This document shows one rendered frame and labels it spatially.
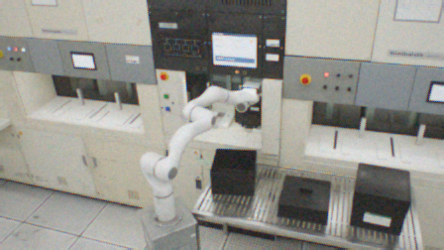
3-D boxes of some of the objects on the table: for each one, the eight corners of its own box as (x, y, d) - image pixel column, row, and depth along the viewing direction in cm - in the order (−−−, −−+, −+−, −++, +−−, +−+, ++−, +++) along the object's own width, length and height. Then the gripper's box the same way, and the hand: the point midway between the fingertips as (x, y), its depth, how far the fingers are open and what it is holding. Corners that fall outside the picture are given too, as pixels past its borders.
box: (348, 225, 217) (354, 190, 204) (352, 194, 240) (358, 162, 227) (401, 237, 207) (411, 202, 195) (400, 204, 230) (409, 171, 218)
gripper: (258, 93, 263) (264, 82, 279) (234, 91, 268) (241, 80, 283) (258, 103, 267) (263, 92, 282) (235, 100, 272) (241, 90, 287)
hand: (252, 87), depth 281 cm, fingers open, 4 cm apart
